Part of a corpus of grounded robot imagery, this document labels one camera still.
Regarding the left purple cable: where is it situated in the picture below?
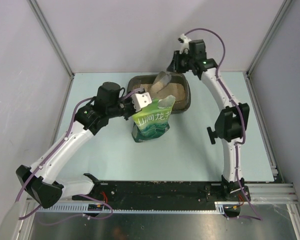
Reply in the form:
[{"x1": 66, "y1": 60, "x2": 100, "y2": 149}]
[{"x1": 14, "y1": 91, "x2": 115, "y2": 223}]

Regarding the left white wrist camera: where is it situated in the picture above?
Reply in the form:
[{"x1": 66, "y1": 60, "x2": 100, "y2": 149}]
[{"x1": 131, "y1": 92, "x2": 152, "y2": 112}]

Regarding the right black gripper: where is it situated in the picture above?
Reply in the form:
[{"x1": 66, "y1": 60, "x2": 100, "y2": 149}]
[{"x1": 166, "y1": 51, "x2": 195, "y2": 74}]

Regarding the aluminium frame rail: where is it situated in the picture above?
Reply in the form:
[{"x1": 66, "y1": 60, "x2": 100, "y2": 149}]
[{"x1": 247, "y1": 183, "x2": 298, "y2": 205}]

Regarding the black bag clip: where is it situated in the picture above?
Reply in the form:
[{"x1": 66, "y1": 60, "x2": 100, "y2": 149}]
[{"x1": 207, "y1": 127, "x2": 218, "y2": 145}]

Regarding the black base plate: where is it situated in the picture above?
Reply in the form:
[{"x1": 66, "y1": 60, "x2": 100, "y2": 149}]
[{"x1": 71, "y1": 179, "x2": 252, "y2": 217}]

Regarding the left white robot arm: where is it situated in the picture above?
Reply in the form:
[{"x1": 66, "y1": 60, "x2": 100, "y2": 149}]
[{"x1": 16, "y1": 82, "x2": 145, "y2": 209}]

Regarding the metal scoop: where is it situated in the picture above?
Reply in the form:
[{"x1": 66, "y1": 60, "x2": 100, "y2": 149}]
[{"x1": 149, "y1": 71, "x2": 172, "y2": 93}]

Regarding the grey cable duct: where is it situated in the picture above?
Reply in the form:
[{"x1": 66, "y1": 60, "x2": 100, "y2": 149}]
[{"x1": 38, "y1": 201, "x2": 225, "y2": 215}]

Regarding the brown litter box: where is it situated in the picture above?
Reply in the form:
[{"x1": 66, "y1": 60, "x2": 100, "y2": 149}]
[{"x1": 127, "y1": 73, "x2": 191, "y2": 114}]

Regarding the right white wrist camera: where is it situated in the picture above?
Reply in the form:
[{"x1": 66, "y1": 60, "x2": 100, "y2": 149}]
[{"x1": 178, "y1": 34, "x2": 192, "y2": 54}]

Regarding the green litter bag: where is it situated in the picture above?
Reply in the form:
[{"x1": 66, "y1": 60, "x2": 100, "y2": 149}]
[{"x1": 131, "y1": 95, "x2": 176, "y2": 143}]

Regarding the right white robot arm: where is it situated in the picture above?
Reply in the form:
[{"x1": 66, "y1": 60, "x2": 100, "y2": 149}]
[{"x1": 167, "y1": 35, "x2": 250, "y2": 201}]

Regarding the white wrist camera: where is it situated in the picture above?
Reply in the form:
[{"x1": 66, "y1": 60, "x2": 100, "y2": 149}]
[
  {"x1": 178, "y1": 34, "x2": 192, "y2": 54},
  {"x1": 131, "y1": 92, "x2": 152, "y2": 112}
]

